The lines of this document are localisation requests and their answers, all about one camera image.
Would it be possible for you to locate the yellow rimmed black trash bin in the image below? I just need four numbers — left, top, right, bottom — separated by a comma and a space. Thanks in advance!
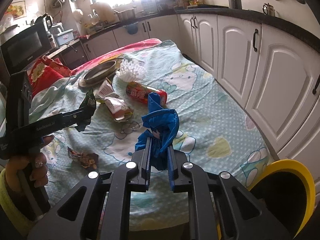
216, 159, 317, 240

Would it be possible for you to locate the blue plastic bag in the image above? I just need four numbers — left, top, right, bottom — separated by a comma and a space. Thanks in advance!
135, 93, 180, 171

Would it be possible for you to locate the green dark snack wrapper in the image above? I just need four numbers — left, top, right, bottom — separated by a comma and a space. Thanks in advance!
75, 88, 97, 132

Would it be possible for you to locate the red candy tube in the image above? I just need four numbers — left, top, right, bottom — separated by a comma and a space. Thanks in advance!
126, 82, 168, 106

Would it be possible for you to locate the black microwave oven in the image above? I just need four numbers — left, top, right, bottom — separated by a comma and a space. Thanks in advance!
1, 22, 52, 75

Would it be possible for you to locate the green sleeve left forearm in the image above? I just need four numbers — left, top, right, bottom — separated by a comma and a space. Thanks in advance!
1, 169, 34, 239

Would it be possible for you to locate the red floral pillow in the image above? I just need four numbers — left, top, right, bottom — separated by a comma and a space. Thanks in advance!
28, 56, 71, 97

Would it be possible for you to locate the round metal plate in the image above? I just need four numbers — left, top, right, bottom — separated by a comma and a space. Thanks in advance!
78, 59, 122, 88

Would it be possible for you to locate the person's left hand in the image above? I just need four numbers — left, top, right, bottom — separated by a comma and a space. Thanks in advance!
4, 134, 55, 188

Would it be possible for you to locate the light blue storage box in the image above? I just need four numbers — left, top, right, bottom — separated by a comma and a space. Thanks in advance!
53, 29, 74, 47

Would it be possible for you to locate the dark peanut snack wrapper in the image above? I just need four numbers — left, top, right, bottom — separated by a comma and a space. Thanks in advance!
67, 147, 99, 171

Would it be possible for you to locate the steel cooking pot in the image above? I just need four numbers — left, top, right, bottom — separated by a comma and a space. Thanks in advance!
114, 6, 136, 22

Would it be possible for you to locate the small steel teapot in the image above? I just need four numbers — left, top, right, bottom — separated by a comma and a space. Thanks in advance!
262, 3, 276, 17

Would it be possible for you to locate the black cylindrical container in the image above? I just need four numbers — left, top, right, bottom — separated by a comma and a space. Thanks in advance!
228, 0, 242, 10

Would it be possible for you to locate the blue hanging basin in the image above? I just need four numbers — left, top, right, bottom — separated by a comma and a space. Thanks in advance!
124, 22, 138, 35

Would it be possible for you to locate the white red snack wrapper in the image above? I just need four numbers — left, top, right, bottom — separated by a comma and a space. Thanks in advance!
95, 78, 133, 122

